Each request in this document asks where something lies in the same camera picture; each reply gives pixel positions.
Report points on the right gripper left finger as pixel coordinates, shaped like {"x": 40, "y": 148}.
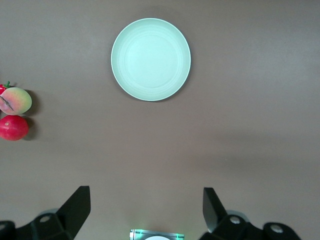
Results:
{"x": 57, "y": 227}

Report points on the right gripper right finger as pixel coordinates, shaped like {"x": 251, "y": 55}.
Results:
{"x": 232, "y": 230}

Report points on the red round toy fruit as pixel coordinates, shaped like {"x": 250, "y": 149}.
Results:
{"x": 12, "y": 128}

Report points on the toy peach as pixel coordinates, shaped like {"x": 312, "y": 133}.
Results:
{"x": 17, "y": 101}

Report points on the red chili pepper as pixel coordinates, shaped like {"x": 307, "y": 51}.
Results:
{"x": 2, "y": 89}

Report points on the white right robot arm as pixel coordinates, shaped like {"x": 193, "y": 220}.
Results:
{"x": 157, "y": 238}

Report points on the light green round plate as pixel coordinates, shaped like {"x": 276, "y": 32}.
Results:
{"x": 150, "y": 60}

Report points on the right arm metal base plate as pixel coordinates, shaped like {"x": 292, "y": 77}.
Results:
{"x": 136, "y": 235}

